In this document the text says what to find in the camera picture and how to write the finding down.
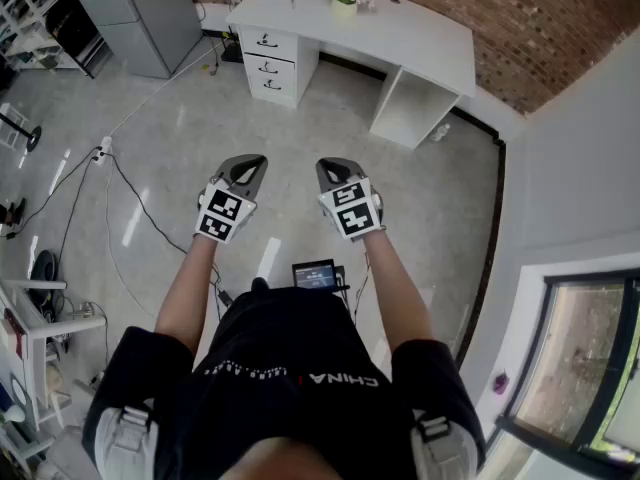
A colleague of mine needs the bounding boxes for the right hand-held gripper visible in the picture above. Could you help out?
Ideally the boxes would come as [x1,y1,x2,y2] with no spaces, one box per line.
[315,156,387,242]

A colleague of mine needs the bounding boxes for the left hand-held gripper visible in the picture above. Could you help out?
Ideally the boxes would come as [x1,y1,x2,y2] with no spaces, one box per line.
[193,153,270,245]

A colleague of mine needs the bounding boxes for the person's right forearm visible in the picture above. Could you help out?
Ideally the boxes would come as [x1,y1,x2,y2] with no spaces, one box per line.
[357,228,435,355]

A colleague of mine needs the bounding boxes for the person's left forearm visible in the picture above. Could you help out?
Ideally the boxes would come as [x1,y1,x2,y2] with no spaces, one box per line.
[153,235,222,357]

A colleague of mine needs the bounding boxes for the white desk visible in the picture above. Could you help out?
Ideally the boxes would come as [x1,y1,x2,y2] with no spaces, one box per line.
[225,0,476,150]

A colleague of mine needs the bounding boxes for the small black screen device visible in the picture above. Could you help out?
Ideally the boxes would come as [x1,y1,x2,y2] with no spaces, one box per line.
[292,259,347,295]

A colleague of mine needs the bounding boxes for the black router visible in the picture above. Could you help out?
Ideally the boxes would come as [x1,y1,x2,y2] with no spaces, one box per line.
[219,26,244,64]

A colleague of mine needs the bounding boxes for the white power strip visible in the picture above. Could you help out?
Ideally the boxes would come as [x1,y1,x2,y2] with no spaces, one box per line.
[93,135,114,166]

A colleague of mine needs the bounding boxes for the grey metal cabinet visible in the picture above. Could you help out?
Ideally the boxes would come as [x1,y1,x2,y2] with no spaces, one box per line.
[62,0,204,80]

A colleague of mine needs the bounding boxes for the black round stand base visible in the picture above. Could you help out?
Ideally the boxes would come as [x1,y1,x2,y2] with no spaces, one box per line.
[0,112,44,150]

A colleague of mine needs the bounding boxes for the black round floor device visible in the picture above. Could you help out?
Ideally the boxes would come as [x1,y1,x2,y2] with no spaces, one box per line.
[28,249,62,290]

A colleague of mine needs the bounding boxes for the person's black shirt torso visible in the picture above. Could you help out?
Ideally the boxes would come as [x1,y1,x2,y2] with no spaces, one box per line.
[82,287,489,480]

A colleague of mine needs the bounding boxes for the white metal rack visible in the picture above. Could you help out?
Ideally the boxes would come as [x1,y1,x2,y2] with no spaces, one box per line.
[0,277,109,469]

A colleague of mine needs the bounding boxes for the white open shelf unit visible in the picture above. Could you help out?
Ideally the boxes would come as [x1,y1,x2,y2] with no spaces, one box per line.
[0,0,109,80]

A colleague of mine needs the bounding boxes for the black framed window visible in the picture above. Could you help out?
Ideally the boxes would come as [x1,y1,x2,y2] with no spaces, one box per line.
[494,262,640,480]

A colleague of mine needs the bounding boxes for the white two-handle drawer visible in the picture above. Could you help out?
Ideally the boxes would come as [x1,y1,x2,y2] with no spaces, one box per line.
[243,53,297,108]

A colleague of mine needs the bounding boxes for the black floor cable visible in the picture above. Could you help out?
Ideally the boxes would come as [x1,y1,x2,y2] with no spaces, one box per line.
[54,147,191,269]

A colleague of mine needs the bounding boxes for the white floor cable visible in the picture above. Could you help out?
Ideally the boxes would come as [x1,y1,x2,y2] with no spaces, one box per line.
[107,42,221,140]

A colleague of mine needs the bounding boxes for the grey harness shoulder strap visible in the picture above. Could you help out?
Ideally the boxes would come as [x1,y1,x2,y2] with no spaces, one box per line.
[410,410,476,480]
[94,405,160,480]

